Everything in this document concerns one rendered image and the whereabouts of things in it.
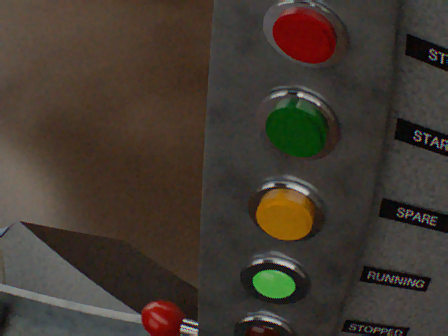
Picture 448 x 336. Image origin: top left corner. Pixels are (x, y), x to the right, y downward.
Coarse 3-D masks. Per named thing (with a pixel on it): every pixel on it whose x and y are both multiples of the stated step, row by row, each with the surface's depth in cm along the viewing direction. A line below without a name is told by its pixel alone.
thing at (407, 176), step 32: (416, 0) 36; (416, 32) 37; (416, 64) 39; (416, 96) 40; (384, 160) 43; (416, 160) 42; (384, 192) 44; (416, 192) 44; (384, 224) 46; (384, 256) 47; (416, 256) 47; (352, 288) 50; (384, 288) 49; (352, 320) 52; (384, 320) 51; (416, 320) 50
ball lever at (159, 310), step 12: (156, 300) 64; (144, 312) 63; (156, 312) 63; (168, 312) 63; (180, 312) 63; (144, 324) 63; (156, 324) 62; (168, 324) 62; (180, 324) 63; (192, 324) 63
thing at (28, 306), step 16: (0, 288) 94; (16, 288) 94; (16, 304) 94; (32, 304) 93; (48, 304) 91; (64, 304) 90; (80, 304) 90; (16, 320) 96; (32, 320) 95; (48, 320) 94; (64, 320) 92; (80, 320) 91; (96, 320) 89; (112, 320) 88; (128, 320) 87
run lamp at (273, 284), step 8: (264, 272) 47; (272, 272) 47; (280, 272) 47; (256, 280) 48; (264, 280) 48; (272, 280) 47; (280, 280) 47; (288, 280) 47; (256, 288) 48; (264, 288) 48; (272, 288) 48; (280, 288) 48; (288, 288) 48; (272, 296) 48; (280, 296) 48
